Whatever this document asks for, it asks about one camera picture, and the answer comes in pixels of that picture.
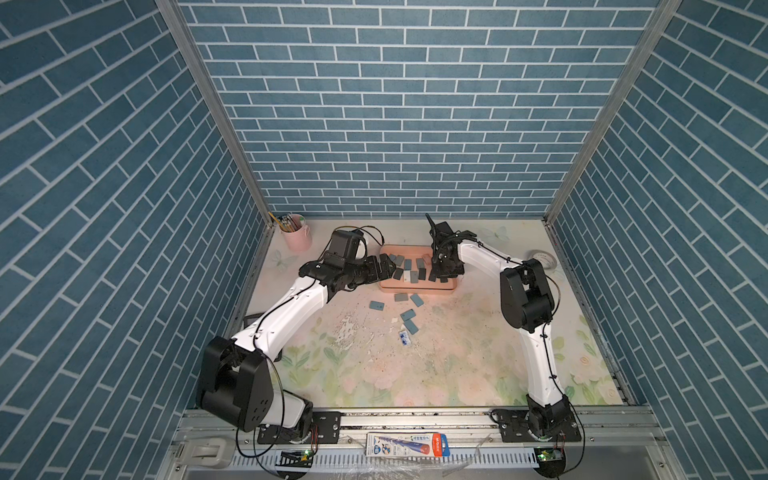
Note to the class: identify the red blue pen package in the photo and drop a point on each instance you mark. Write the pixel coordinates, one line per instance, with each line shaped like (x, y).
(431, 445)

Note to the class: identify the pink metal pencil bucket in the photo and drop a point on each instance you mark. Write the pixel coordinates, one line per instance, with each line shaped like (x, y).
(296, 232)

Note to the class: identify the light blue eraser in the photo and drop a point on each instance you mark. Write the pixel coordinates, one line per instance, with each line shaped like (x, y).
(416, 300)

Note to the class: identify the pink storage tray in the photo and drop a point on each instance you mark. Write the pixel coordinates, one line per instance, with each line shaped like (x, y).
(431, 285)

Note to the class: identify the blue eraser with print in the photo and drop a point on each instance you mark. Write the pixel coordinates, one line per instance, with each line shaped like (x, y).
(408, 315)

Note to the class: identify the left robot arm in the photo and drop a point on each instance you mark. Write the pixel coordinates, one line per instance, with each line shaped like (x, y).
(235, 382)

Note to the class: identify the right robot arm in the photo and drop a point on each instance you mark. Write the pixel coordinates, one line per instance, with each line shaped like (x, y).
(527, 304)

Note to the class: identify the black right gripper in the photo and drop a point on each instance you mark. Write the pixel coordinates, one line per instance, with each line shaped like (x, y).
(438, 275)

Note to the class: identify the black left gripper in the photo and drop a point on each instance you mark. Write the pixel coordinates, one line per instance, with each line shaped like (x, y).
(372, 273)

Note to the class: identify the tape roll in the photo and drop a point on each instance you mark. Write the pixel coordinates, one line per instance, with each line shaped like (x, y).
(546, 259)

